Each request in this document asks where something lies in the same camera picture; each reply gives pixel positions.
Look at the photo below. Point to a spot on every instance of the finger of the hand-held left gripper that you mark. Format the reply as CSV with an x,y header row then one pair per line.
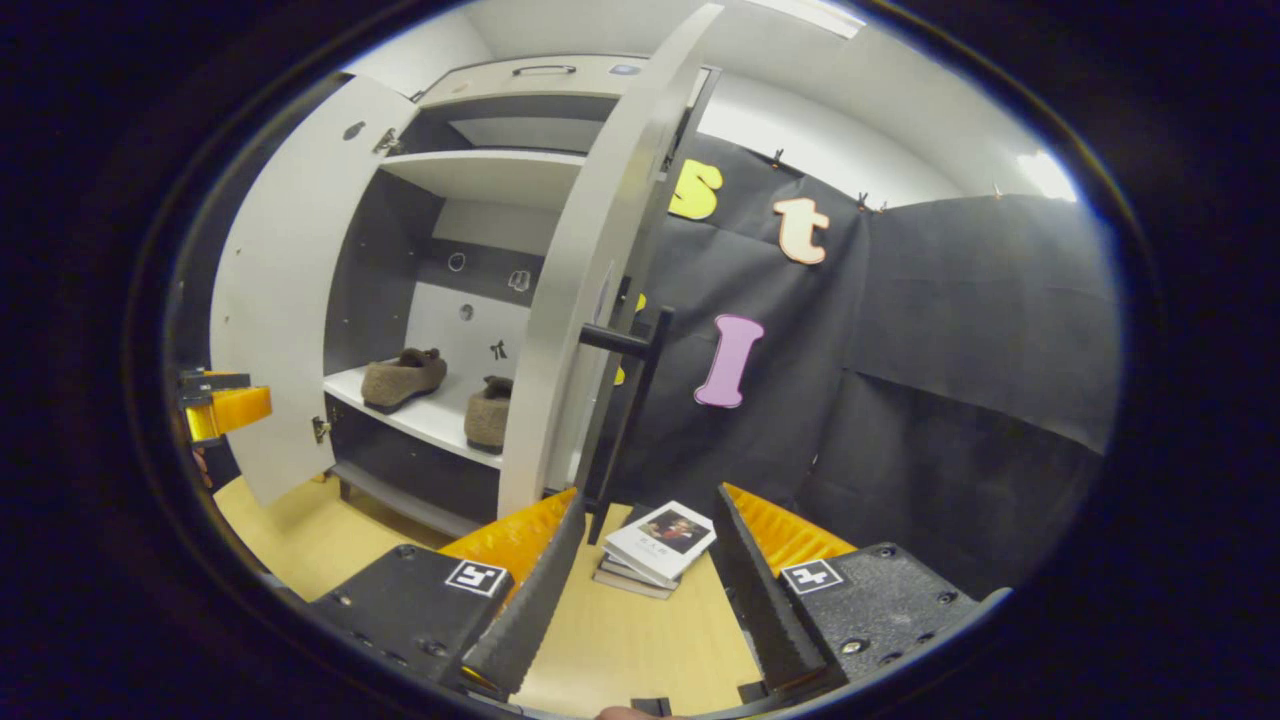
x,y
215,380
235,410

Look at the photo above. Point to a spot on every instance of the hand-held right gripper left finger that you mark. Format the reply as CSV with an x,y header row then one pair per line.
x,y
535,600

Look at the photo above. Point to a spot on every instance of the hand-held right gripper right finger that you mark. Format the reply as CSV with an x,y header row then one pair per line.
x,y
765,600

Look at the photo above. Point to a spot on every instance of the brown fuzzy shoe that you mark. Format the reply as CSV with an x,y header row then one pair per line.
x,y
400,380
490,415

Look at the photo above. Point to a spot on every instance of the white shoe cabinet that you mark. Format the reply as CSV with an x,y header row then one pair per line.
x,y
480,175

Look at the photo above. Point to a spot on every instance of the metal door hinge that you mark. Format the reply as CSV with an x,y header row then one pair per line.
x,y
387,142
320,429

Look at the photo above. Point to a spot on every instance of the beige cabinet drawer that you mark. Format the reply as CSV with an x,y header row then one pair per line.
x,y
480,85

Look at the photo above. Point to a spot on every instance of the white cover book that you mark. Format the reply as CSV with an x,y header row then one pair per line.
x,y
660,540

